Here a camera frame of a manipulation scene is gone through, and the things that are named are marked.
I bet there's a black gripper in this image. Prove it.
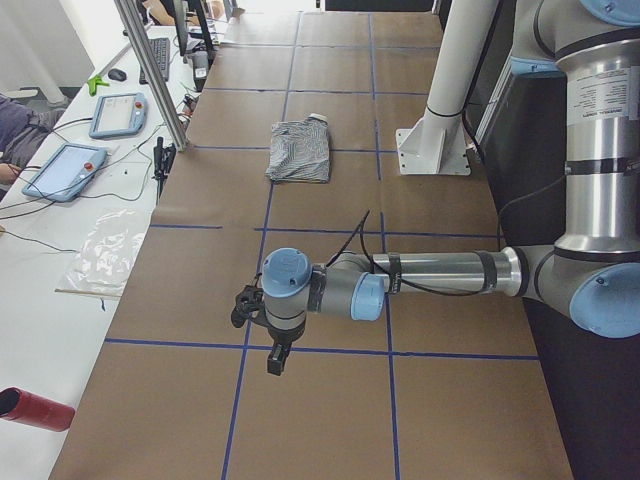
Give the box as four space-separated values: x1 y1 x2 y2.
231 285 305 375

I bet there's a blue white striped polo shirt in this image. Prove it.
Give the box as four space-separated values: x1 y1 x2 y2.
265 113 331 183

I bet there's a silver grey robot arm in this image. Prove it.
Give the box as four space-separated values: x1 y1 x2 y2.
231 1 639 375

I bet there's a clear plastic bag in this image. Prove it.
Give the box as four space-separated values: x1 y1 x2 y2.
55 208 151 298

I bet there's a red cylinder bottle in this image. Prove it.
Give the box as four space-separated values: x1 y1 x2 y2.
1 387 75 432

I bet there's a grey teach pendant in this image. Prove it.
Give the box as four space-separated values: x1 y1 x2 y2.
89 92 148 139
22 143 108 202

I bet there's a black computer mouse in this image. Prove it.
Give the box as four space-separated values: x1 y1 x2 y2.
108 68 127 82

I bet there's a green plastic clip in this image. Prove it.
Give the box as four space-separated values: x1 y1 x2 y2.
87 75 110 97

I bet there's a black computer monitor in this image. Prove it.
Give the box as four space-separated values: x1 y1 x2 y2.
172 0 217 66

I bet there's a black computer keyboard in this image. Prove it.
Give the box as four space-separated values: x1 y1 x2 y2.
148 37 171 81

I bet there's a seated person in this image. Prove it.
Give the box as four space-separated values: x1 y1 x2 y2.
1 95 64 183

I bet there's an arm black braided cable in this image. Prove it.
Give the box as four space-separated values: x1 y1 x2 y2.
324 209 501 297

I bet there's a black thin cable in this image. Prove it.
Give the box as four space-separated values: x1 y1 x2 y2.
0 117 161 254

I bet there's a white metal base plate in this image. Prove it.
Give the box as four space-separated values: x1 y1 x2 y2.
395 126 471 176

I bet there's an aluminium camera mast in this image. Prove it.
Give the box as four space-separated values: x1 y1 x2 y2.
114 0 188 152

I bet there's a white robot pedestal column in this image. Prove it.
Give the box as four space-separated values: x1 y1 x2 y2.
423 0 499 135

